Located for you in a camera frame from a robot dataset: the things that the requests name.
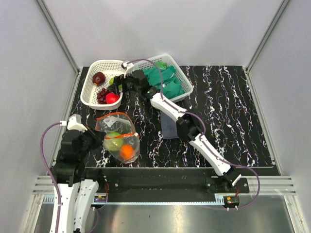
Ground left connector box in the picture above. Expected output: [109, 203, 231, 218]
[94, 194, 107, 203]

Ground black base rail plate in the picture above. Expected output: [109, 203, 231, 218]
[75, 167, 249, 203]

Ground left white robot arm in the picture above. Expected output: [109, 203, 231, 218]
[50, 129, 106, 233]

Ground red fake peach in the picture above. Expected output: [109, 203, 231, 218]
[105, 92, 120, 104]

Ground purple cable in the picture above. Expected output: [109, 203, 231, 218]
[39, 121, 68, 233]
[126, 58, 260, 211]

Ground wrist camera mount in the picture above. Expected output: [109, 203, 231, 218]
[67, 114, 87, 133]
[121, 61, 134, 78]

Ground white rectangular plastic basket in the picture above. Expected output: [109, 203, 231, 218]
[134, 54, 193, 102]

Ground connector box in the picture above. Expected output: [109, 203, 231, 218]
[224, 196, 240, 208]
[94, 194, 107, 203]

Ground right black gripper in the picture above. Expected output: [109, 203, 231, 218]
[107, 69, 140, 96]

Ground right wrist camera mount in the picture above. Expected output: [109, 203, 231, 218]
[121, 61, 134, 78]

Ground green cloth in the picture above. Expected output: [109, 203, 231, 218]
[143, 61, 185, 99]

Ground purple fake grapes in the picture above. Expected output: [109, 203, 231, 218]
[97, 88, 110, 104]

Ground clear zip top bag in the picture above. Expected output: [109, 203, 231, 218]
[95, 112, 140, 164]

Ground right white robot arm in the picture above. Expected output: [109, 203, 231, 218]
[107, 70, 242, 193]

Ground dark red fake apple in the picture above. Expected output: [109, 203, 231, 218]
[92, 72, 106, 86]

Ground pale green fake cabbage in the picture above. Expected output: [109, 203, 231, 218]
[104, 132, 124, 151]

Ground grey folded towel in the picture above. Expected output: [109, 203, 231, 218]
[160, 112, 178, 139]

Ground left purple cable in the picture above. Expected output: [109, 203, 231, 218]
[39, 121, 68, 233]

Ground orange fake fruit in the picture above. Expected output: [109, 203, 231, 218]
[120, 144, 135, 160]

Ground right connector box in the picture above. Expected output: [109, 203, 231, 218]
[224, 196, 240, 208]

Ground white oval perforated basket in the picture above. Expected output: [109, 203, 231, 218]
[80, 60, 125, 111]

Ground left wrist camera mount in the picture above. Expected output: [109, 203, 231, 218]
[67, 114, 87, 133]

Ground black marble pattern mat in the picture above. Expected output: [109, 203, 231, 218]
[51, 65, 280, 176]

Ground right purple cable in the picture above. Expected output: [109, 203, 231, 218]
[126, 58, 260, 211]

